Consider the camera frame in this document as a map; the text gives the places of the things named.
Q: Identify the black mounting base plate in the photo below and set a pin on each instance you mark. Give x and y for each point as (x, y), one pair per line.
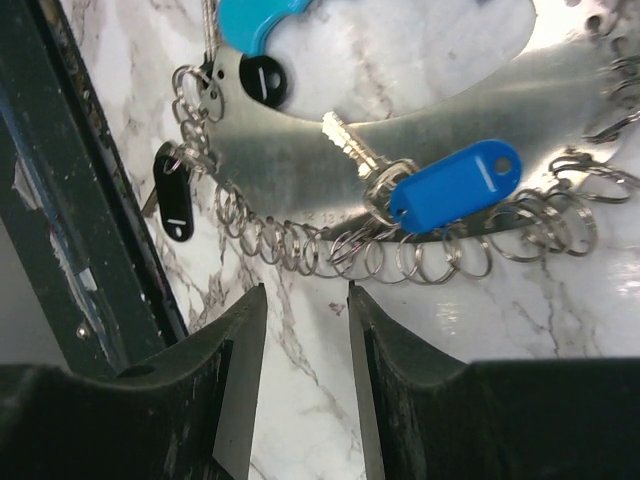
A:
(68, 206)

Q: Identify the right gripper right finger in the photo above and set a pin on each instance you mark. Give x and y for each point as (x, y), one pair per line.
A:
(426, 415)

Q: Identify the black key tag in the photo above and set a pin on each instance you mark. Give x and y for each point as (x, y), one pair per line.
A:
(172, 186)
(264, 79)

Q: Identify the blue silicone band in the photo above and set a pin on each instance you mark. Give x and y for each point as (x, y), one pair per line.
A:
(246, 24)

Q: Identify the silver key blue tag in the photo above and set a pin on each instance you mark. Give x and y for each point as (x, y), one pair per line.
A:
(379, 174)

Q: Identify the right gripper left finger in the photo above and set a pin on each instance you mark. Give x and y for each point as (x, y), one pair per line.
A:
(186, 413)

